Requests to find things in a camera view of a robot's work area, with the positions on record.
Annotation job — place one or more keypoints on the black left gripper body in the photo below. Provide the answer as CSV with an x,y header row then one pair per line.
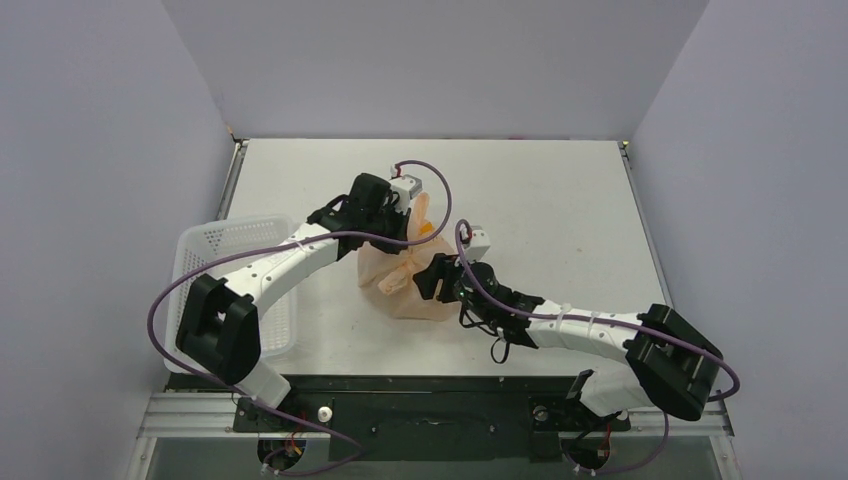
x,y
390,223

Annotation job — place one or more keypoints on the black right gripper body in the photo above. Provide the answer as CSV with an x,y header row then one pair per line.
x,y
436,277

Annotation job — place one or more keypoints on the translucent orange plastic bag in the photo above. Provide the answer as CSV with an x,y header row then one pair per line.
x,y
386,281

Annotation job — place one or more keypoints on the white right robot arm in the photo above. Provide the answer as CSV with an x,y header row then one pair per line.
x,y
664,361

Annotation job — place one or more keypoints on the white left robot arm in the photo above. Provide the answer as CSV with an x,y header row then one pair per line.
x,y
220,324

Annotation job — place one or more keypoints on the white perforated plastic basket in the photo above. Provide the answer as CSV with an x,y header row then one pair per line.
x,y
203,244

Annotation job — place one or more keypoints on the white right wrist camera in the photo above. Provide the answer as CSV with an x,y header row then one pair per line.
x,y
475,244

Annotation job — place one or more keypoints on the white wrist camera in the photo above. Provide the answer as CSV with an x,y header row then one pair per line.
x,y
475,244
404,189

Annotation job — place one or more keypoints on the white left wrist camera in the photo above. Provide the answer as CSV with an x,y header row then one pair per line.
x,y
404,189

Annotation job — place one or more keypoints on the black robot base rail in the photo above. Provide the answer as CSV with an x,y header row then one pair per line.
x,y
415,418

